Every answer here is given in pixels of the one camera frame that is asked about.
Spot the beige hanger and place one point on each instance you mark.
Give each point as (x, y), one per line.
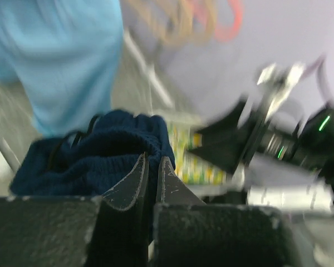
(200, 20)
(180, 15)

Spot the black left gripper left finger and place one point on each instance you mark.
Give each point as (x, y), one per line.
(129, 190)

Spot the beige hanger right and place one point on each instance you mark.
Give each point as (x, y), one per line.
(200, 20)

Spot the metal clothes rack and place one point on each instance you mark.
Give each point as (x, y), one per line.
(136, 86)

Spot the lemon print garment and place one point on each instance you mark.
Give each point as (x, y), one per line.
(191, 169)

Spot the white plastic laundry basket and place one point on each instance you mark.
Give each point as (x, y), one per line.
(315, 198)

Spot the beige hanger left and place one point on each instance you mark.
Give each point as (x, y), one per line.
(180, 15)

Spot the navy blue shorts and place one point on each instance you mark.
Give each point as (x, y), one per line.
(92, 162)

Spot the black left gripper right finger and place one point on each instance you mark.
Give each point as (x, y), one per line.
(170, 189)

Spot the pink empty hanger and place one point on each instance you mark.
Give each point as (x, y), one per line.
(229, 20)

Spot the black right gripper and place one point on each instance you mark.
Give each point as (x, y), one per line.
(225, 145)

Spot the light blue shorts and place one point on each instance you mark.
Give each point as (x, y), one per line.
(65, 54)

